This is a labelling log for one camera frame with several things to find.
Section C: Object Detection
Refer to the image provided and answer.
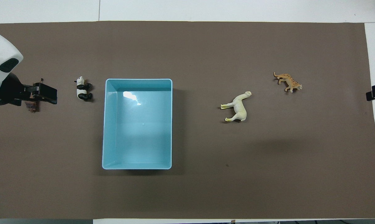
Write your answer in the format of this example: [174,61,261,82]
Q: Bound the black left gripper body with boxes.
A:
[0,72,24,106]

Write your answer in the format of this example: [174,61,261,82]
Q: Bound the brown lion toy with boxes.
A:
[24,78,44,113]

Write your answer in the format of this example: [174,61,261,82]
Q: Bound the black and white panda toy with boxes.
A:
[74,76,93,102]

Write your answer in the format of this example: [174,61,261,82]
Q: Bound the orange striped tiger toy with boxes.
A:
[273,72,303,93]

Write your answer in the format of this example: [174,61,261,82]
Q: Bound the cream llama toy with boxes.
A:
[220,91,252,122]

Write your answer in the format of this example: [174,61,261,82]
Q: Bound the light blue storage box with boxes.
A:
[102,78,173,170]

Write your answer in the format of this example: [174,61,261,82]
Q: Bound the brown table mat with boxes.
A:
[0,21,375,220]

